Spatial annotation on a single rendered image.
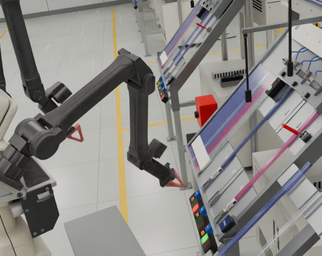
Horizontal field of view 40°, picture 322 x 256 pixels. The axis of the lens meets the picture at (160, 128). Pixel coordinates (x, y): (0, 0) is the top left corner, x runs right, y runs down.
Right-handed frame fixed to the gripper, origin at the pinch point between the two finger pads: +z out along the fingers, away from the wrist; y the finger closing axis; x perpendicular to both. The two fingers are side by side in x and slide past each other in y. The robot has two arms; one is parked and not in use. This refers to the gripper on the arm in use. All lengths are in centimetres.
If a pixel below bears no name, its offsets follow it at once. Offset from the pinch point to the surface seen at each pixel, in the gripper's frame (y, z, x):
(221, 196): -12.8, 9.0, -9.7
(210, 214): -18.6, 7.0, -3.8
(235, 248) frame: -35.9, 12.0, -5.7
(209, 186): -1.3, 8.9, -6.5
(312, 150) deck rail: -31, 10, -46
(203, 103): 71, 13, -18
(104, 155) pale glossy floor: 176, 19, 87
